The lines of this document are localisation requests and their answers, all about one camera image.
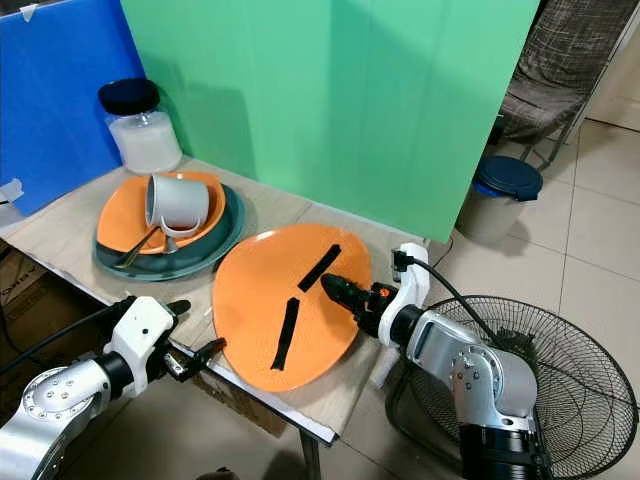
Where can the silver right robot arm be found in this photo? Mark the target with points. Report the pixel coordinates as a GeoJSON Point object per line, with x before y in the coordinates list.
{"type": "Point", "coordinates": [490, 385]}

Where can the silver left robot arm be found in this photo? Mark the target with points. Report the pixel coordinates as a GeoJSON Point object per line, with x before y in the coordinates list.
{"type": "Point", "coordinates": [60, 410]}

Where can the short black tape strip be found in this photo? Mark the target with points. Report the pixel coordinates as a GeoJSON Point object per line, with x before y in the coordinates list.
{"type": "Point", "coordinates": [319, 267]}

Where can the long black tape strip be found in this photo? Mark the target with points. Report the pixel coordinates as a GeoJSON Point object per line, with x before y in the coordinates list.
{"type": "Point", "coordinates": [285, 335]}

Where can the brown spoon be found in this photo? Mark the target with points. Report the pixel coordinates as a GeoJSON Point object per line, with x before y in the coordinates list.
{"type": "Point", "coordinates": [140, 248]}

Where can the large orange plate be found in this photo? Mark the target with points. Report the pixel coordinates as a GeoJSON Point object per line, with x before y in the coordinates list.
{"type": "Point", "coordinates": [255, 300]}

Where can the small plain cardboard box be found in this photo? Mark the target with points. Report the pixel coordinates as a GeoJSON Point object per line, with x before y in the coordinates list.
{"type": "Point", "coordinates": [255, 410]}

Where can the dark teal plate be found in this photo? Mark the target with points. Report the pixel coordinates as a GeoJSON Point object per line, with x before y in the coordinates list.
{"type": "Point", "coordinates": [222, 245]}

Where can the small orange plate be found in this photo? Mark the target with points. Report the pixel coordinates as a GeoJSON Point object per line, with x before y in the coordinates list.
{"type": "Point", "coordinates": [120, 220]}

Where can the grey ceramic mug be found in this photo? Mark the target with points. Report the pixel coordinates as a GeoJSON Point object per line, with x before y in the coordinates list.
{"type": "Point", "coordinates": [182, 200]}

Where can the metal table leg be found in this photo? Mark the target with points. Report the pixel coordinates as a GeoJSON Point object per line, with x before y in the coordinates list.
{"type": "Point", "coordinates": [311, 458]}

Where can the large printed cardboard box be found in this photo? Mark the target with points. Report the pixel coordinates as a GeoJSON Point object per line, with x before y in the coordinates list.
{"type": "Point", "coordinates": [25, 300]}

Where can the glass jar with black lid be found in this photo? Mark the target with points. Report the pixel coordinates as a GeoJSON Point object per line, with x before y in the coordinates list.
{"type": "Point", "coordinates": [145, 140]}

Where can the green plastic board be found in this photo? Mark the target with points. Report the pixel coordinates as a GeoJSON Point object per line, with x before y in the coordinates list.
{"type": "Point", "coordinates": [340, 100]}

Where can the white bucket with blue lid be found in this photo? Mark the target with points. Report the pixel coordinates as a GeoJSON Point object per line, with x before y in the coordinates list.
{"type": "Point", "coordinates": [508, 178]}

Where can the black floor fan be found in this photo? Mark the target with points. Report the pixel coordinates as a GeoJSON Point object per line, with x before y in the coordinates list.
{"type": "Point", "coordinates": [580, 360]}

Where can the blue plastic board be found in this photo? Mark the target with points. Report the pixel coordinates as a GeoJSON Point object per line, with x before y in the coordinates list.
{"type": "Point", "coordinates": [60, 100]}

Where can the grey woven chair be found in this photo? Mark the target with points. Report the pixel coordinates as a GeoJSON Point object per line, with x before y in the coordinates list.
{"type": "Point", "coordinates": [560, 60]}

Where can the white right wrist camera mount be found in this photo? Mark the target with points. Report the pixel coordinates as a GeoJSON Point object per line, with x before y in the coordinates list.
{"type": "Point", "coordinates": [410, 290]}

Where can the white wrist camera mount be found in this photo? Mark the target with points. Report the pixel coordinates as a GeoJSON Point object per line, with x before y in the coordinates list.
{"type": "Point", "coordinates": [145, 335]}
{"type": "Point", "coordinates": [410, 290]}

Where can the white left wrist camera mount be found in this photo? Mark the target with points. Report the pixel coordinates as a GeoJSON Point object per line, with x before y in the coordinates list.
{"type": "Point", "coordinates": [145, 335]}

